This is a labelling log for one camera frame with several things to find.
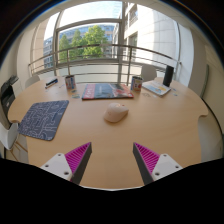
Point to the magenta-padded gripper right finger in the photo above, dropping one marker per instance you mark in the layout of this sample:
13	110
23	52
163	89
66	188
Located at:
165	165

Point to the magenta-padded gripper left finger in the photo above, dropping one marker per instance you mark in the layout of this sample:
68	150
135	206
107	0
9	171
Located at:
58	165

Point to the pale pink computer mouse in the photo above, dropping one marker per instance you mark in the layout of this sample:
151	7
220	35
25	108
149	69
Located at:
116	112

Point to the dark blue patterned mouse pad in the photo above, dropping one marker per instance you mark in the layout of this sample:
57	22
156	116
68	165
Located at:
43	120

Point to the white plastic chair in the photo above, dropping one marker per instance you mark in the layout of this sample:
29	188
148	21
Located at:
148	72
7	135
32	81

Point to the teal paper card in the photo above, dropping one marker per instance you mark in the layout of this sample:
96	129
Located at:
76	96

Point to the pale paper card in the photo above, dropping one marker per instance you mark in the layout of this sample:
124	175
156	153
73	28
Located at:
73	90

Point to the blue and yellow booklet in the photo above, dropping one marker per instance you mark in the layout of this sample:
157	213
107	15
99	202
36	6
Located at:
156	88

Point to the black whiteboard eraser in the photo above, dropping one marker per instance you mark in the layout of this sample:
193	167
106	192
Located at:
51	83

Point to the printed tin can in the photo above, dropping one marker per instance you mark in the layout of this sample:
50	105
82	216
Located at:
70	82
136	83

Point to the black office printer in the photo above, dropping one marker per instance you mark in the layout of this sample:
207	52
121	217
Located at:
7	93

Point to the red and blue magazine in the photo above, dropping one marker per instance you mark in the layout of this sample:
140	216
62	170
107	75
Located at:
106	91

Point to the black cylindrical bottle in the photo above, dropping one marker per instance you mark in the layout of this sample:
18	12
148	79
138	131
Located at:
168	76

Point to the metal balcony railing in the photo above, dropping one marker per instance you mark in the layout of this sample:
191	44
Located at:
100	46

